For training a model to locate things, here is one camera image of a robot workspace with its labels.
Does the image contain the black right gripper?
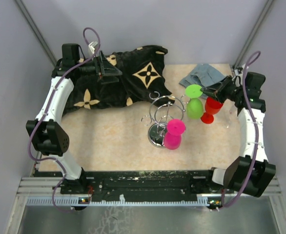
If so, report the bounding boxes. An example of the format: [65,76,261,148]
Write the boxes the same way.
[201,75,245,104]

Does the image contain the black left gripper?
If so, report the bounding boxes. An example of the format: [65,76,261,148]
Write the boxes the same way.
[75,50,122,84]

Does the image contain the red wine glass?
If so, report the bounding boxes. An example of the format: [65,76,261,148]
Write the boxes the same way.
[201,97,223,124]

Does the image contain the green wine glass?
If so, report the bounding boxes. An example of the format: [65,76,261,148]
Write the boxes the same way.
[185,84,204,119]

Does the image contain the clear wine glass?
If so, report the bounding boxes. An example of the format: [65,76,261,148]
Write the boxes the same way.
[225,105,239,129]

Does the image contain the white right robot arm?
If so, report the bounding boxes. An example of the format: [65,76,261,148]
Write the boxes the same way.
[202,72,276,197]

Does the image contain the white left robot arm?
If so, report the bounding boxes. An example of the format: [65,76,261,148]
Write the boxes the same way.
[26,41,122,194]

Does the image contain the pink wine glass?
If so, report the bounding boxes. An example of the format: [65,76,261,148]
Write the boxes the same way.
[163,119,186,150]

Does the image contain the chrome wine glass rack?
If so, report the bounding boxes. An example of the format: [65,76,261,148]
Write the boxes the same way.
[141,91,187,148]

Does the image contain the folded light blue jeans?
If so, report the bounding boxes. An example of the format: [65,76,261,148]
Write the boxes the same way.
[179,63,225,88]

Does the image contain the black floral pattern blanket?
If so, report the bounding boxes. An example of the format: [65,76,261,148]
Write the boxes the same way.
[62,45,172,115]

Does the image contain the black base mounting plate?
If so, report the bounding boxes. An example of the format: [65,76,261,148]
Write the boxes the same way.
[33,169,234,203]

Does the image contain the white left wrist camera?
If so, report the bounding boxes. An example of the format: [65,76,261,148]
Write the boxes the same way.
[88,41,100,56]

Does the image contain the left aluminium corner rail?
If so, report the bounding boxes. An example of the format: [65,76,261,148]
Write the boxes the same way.
[13,0,57,66]

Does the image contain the aluminium corner frame rail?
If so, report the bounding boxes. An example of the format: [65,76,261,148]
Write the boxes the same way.
[231,0,276,70]

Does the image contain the grey slotted cable duct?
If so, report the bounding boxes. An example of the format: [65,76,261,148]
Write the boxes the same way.
[26,195,213,207]

